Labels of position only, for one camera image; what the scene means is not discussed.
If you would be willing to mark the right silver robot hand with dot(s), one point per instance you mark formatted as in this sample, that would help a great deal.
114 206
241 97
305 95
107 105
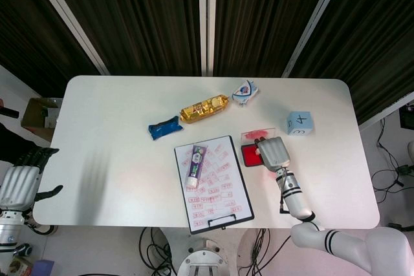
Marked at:
275 153

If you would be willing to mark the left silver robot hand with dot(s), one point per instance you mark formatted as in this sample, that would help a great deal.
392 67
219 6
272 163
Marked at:
16 182

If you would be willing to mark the grey round robot base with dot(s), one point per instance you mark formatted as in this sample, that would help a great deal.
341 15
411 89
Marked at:
203 258

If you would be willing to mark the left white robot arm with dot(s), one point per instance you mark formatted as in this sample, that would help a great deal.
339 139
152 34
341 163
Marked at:
8 234

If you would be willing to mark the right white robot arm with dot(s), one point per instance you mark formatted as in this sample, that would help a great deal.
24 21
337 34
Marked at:
296 200

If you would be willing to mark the red ink pad clear lid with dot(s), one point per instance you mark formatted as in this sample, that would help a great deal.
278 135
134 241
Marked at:
249 158

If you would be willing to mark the light blue numbered cube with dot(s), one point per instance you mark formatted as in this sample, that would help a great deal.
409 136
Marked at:
300 124

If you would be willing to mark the brown cardboard box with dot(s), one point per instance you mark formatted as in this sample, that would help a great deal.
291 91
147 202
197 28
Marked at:
32 117

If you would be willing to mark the white blue paper box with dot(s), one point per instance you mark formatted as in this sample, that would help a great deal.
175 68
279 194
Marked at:
246 92

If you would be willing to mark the black handheld device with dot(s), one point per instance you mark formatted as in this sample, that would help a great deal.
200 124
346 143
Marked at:
9 112

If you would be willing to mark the white paper with red stamps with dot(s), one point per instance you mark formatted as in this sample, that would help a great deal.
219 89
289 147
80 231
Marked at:
216 205

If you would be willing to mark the purple toothpaste tube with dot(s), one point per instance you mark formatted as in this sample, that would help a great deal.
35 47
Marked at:
195 164

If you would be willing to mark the gold biscuit pack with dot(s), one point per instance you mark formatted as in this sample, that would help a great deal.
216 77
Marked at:
203 109

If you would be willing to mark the black clipboard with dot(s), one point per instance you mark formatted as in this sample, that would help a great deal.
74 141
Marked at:
223 222

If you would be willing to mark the purple block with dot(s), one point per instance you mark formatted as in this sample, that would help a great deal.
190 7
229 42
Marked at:
43 268

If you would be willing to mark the blue snack packet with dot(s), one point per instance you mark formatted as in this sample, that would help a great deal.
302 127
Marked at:
165 128

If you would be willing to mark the dark curtain panel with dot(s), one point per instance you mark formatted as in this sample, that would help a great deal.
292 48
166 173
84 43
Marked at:
372 30
265 20
29 37
139 20

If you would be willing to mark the white frame rail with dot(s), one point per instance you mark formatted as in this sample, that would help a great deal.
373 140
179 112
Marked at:
385 111

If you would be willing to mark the white frame post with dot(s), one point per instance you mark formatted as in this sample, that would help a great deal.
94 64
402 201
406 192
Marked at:
315 20
207 20
68 20

